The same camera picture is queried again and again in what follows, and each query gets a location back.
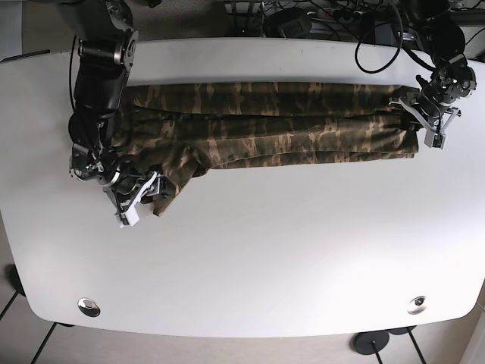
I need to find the left gripper body black grey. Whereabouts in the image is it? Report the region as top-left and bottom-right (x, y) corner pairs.
(389, 92), (462, 136)

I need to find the right gripper body black grey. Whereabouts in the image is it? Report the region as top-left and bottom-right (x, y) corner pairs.
(102, 168), (159, 214)

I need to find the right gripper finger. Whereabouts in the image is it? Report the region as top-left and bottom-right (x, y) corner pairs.
(145, 176), (171, 198)

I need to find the brown cloth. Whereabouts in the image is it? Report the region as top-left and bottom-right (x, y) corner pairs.
(111, 82), (418, 215)

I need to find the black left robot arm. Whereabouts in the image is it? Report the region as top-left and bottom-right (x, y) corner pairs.
(354, 1), (477, 149)

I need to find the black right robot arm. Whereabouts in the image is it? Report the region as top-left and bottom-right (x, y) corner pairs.
(57, 1), (167, 227)

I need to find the left silver table grommet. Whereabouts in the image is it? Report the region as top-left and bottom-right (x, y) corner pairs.
(77, 297), (101, 318)

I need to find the silver table grommet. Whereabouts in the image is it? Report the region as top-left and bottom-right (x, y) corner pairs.
(406, 296), (427, 315)
(77, 297), (101, 318)

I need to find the black box under table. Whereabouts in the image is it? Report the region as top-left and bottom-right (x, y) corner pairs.
(263, 8), (312, 39)

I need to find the right silver table grommet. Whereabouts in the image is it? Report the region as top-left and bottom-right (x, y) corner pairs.
(406, 296), (427, 315)

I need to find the black round stand base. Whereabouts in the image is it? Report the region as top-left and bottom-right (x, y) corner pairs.
(352, 331), (390, 356)

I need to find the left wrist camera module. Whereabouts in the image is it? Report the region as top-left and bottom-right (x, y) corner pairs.
(424, 130), (446, 149)

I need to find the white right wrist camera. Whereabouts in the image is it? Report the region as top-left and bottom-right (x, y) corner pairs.
(115, 206), (139, 228)

